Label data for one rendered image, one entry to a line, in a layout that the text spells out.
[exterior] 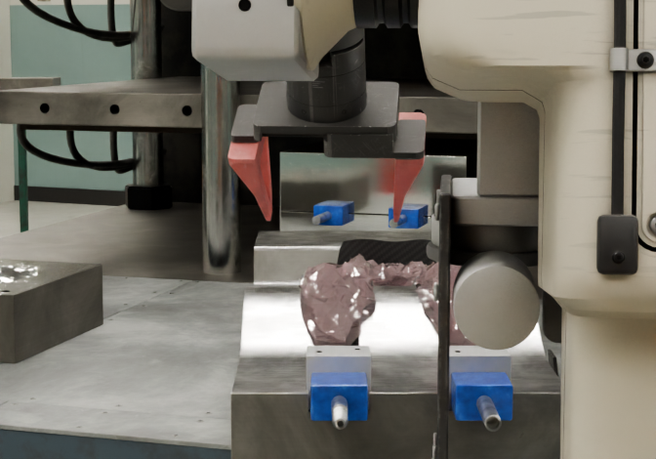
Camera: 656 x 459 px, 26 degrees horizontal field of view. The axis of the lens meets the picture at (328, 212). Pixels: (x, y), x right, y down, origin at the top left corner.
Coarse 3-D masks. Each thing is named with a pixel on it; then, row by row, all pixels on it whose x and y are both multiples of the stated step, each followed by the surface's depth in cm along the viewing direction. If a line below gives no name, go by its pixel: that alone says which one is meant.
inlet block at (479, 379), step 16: (464, 352) 111; (480, 352) 111; (496, 352) 111; (464, 368) 110; (480, 368) 110; (496, 368) 110; (464, 384) 106; (480, 384) 106; (496, 384) 106; (464, 400) 106; (480, 400) 105; (496, 400) 106; (464, 416) 106; (480, 416) 106; (496, 416) 100
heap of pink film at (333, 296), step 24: (336, 264) 130; (360, 264) 130; (408, 264) 142; (432, 264) 131; (312, 288) 126; (336, 288) 126; (360, 288) 126; (432, 288) 127; (312, 312) 125; (336, 312) 123; (360, 312) 125; (432, 312) 125; (312, 336) 122; (336, 336) 122; (456, 336) 122
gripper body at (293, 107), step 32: (320, 64) 98; (352, 64) 99; (288, 96) 101; (320, 96) 99; (352, 96) 100; (384, 96) 103; (256, 128) 101; (288, 128) 100; (320, 128) 100; (352, 128) 100; (384, 128) 100
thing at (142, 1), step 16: (144, 0) 272; (144, 16) 272; (160, 16) 275; (144, 32) 273; (160, 32) 275; (144, 48) 273; (160, 48) 275; (144, 64) 274; (160, 64) 276; (144, 144) 276; (160, 144) 277; (144, 160) 276; (160, 160) 278; (144, 176) 276; (160, 176) 278; (128, 192) 276; (144, 192) 275; (160, 192) 276; (144, 208) 276; (160, 208) 277
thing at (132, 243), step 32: (64, 224) 256; (96, 224) 256; (128, 224) 256; (160, 224) 256; (192, 224) 256; (256, 224) 256; (0, 256) 219; (32, 256) 219; (64, 256) 219; (96, 256) 219; (128, 256) 219; (160, 256) 219; (192, 256) 219
